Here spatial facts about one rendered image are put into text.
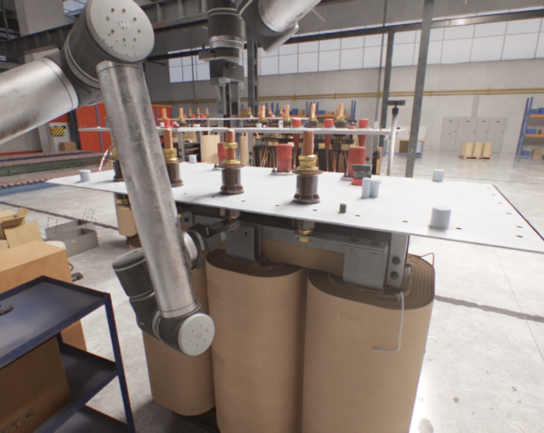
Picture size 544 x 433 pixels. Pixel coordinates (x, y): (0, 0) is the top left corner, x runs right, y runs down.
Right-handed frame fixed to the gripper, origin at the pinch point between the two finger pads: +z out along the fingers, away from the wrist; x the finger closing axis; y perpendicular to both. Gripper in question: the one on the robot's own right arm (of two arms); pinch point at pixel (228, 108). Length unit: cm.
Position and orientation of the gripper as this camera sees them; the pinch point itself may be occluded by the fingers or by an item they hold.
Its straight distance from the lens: 105.2
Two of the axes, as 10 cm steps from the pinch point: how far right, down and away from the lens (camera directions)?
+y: 9.2, 1.1, -3.8
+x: 3.9, -2.6, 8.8
